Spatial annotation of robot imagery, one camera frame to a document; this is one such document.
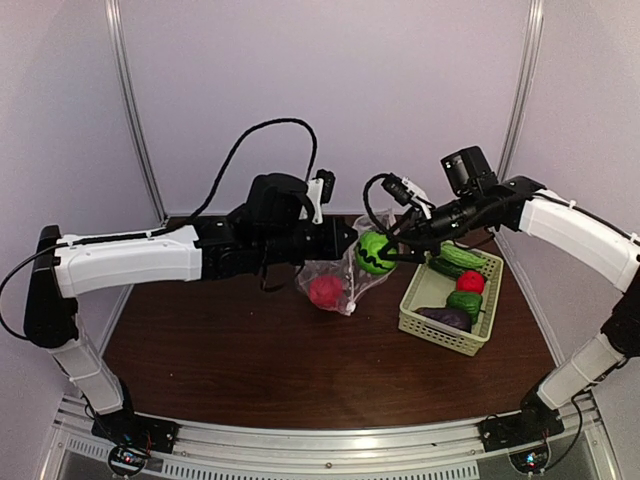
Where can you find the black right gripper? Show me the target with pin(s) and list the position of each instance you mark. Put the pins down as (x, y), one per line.
(414, 232)

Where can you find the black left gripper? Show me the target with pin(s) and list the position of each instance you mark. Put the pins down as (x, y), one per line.
(334, 247)

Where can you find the green striped toy watermelon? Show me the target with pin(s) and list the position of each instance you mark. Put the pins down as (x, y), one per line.
(367, 256)

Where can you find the green bumpy toy cucumber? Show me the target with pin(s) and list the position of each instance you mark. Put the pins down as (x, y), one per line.
(453, 261)

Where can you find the clear zip top bag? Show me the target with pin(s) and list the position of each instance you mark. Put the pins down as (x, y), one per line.
(355, 281)

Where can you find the red toy apple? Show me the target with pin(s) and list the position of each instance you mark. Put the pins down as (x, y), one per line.
(326, 291)

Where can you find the red toy tomato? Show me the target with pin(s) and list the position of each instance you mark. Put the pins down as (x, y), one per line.
(471, 282)

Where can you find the dark green toy vegetable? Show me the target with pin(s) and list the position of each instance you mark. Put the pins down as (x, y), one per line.
(467, 302)

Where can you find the purple toy eggplant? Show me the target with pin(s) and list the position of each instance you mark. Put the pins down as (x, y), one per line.
(451, 317)

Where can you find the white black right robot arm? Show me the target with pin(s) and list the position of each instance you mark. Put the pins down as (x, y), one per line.
(606, 253)

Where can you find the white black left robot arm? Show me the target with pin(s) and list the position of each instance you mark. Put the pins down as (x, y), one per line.
(281, 222)

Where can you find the pale green perforated basket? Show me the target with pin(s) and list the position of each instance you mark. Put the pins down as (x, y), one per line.
(438, 306)

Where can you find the right round circuit board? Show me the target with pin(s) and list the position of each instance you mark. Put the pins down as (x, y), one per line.
(530, 461)

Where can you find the round circuit board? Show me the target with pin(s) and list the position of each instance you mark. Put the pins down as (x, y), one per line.
(530, 461)
(125, 461)

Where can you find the left round circuit board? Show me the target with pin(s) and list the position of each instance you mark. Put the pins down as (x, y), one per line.
(125, 461)

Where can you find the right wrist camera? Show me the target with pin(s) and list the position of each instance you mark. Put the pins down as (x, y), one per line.
(406, 193)

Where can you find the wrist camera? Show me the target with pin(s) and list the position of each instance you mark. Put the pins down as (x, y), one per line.
(319, 192)
(406, 193)

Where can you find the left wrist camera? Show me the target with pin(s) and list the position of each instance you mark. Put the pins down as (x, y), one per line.
(319, 192)

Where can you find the back right aluminium post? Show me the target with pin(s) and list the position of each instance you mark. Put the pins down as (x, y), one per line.
(531, 47)

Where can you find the aluminium post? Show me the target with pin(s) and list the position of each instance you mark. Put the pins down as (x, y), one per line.
(531, 47)
(133, 119)

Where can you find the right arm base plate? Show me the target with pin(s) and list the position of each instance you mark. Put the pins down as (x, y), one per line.
(517, 429)

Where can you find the front aluminium rail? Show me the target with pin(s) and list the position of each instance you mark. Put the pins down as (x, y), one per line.
(448, 450)

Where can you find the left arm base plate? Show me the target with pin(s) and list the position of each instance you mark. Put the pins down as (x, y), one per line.
(133, 430)

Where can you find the back left aluminium post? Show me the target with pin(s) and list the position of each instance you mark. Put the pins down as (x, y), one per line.
(133, 119)

